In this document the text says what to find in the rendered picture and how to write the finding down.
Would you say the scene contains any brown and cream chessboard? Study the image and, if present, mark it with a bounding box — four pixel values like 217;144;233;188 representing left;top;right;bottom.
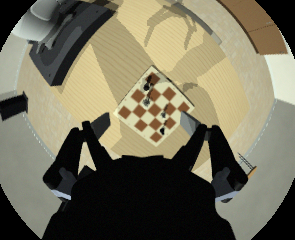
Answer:
113;66;194;147

